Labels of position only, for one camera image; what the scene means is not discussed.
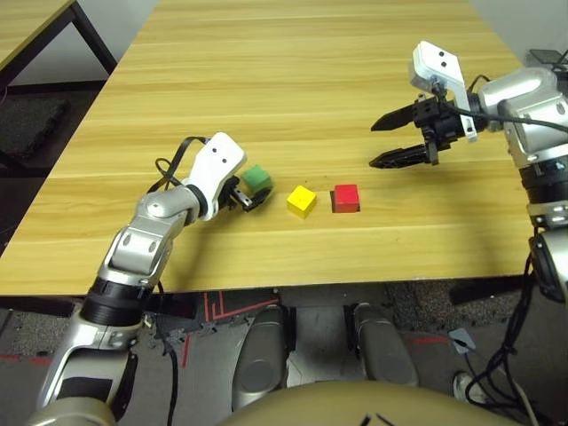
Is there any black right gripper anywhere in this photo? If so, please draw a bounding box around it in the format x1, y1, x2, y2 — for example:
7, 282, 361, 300
368, 94, 468, 170

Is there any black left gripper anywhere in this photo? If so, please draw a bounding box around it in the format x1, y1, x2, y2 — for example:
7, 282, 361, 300
217, 174, 274, 215

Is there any green wooden block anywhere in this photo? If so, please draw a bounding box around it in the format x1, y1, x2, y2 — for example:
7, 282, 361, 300
241, 164, 273, 195

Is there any yellow wooden block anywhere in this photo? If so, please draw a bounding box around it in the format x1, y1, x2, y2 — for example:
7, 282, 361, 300
285, 184, 319, 220

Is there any red wooden block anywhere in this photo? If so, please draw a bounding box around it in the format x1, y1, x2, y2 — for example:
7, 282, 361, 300
333, 183, 361, 214

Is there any grey left robot leg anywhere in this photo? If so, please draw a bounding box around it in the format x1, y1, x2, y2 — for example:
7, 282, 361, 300
231, 304, 290, 412

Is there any grey robot leg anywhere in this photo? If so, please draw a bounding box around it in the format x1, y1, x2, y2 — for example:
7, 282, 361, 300
231, 304, 290, 412
351, 302, 421, 388

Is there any black stand tray plate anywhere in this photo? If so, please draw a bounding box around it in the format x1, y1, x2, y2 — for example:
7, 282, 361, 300
527, 48, 565, 66

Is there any black tripod stand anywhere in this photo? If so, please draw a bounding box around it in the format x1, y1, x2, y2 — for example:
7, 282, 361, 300
548, 43, 568, 77

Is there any grey right robot leg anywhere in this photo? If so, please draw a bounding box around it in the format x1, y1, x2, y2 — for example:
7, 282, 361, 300
351, 302, 421, 388

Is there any blue-grey floor piece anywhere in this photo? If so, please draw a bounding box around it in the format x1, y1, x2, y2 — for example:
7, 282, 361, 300
447, 327, 477, 355

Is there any tan robot torso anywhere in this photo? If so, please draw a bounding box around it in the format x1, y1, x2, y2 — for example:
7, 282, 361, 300
216, 380, 525, 426

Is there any black foam floor mat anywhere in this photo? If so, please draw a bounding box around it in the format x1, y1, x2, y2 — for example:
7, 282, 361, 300
0, 94, 71, 157

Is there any white sneaker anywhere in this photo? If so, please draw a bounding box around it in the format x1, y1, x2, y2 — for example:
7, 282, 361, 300
452, 371, 490, 406

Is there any black-framed wooden side table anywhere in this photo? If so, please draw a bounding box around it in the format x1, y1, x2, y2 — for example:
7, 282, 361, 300
0, 0, 119, 179

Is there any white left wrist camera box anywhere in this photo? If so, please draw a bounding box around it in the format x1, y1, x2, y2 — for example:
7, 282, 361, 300
181, 131, 248, 223

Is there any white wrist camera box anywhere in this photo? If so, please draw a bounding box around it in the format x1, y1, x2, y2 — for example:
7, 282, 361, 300
181, 131, 248, 223
408, 40, 480, 144

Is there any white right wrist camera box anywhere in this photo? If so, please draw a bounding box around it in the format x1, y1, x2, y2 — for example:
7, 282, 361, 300
408, 40, 480, 144

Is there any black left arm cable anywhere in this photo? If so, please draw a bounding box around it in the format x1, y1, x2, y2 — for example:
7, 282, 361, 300
145, 135, 212, 426

